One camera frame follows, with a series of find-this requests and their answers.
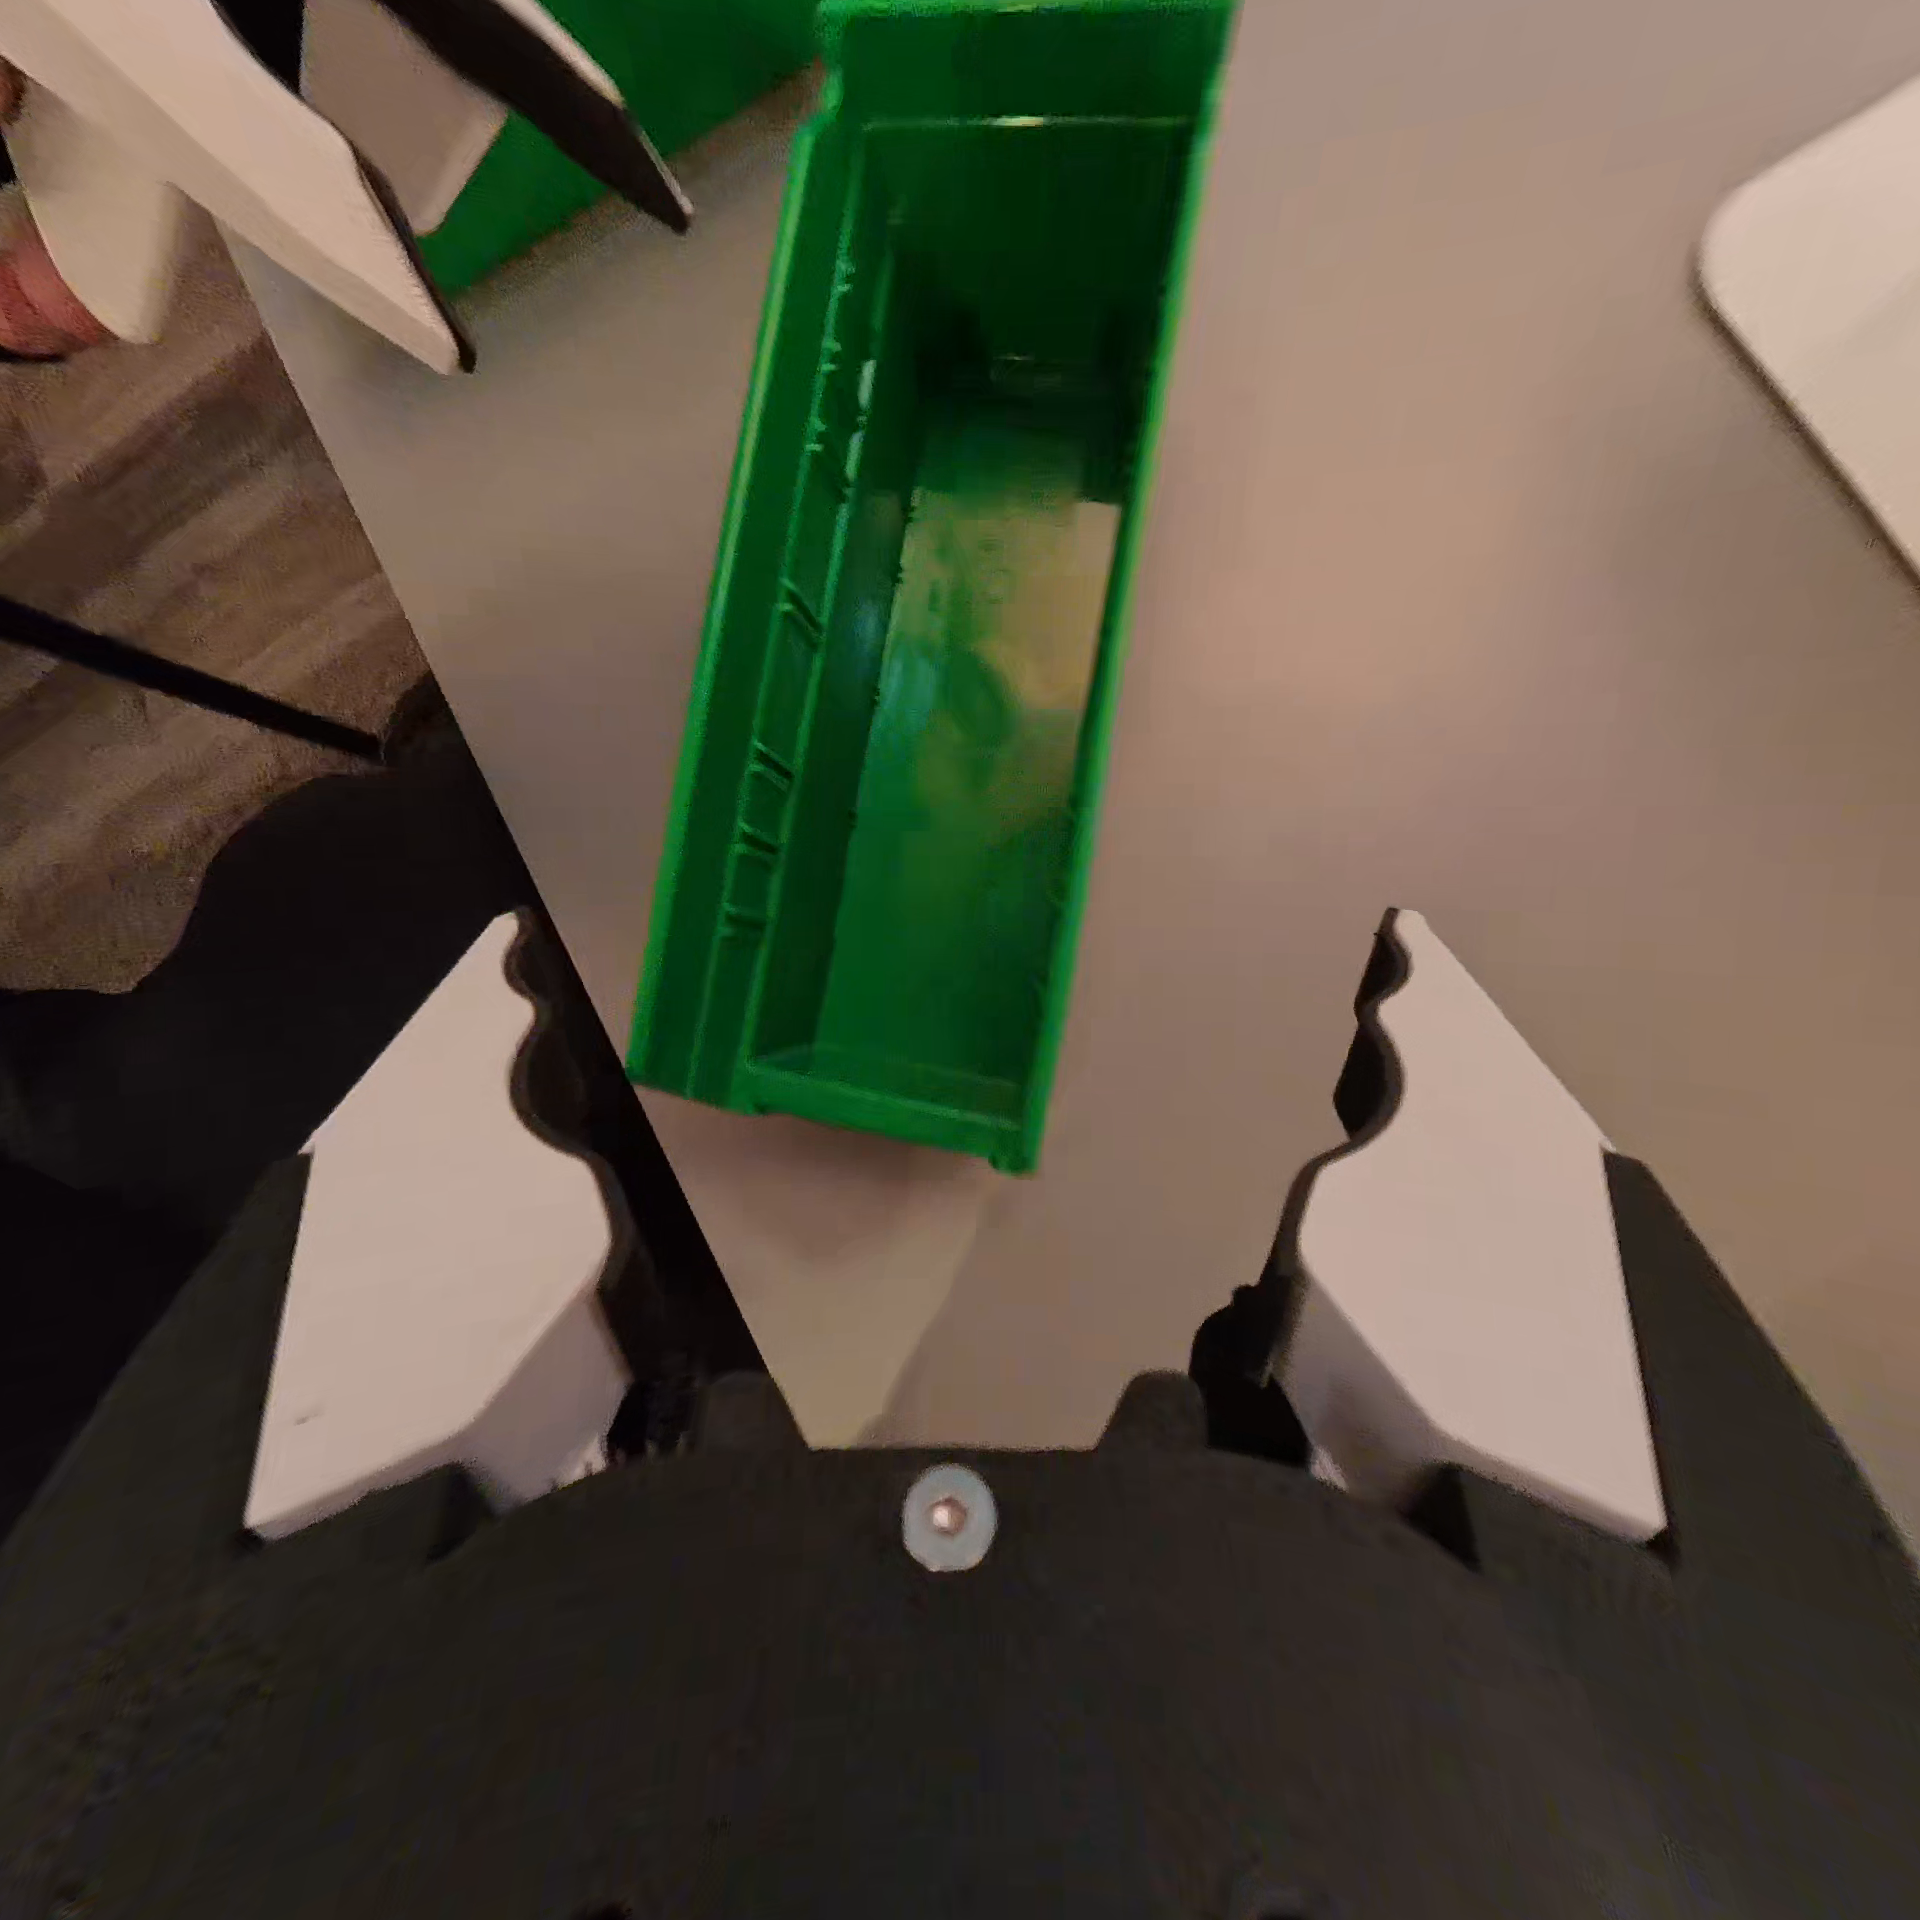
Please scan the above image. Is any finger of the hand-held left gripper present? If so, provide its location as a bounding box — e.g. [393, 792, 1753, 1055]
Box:
[0, 0, 483, 379]
[300, 0, 697, 238]

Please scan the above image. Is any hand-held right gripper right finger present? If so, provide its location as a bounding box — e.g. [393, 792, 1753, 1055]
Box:
[1192, 904, 1674, 1549]

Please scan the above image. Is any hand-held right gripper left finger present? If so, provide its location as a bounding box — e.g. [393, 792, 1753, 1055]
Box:
[243, 907, 664, 1546]

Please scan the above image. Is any green plastic bin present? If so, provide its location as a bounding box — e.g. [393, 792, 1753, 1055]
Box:
[627, 0, 1242, 1178]
[412, 0, 830, 297]

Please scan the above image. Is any black metal bar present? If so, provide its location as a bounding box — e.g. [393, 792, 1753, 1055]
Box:
[0, 595, 386, 769]

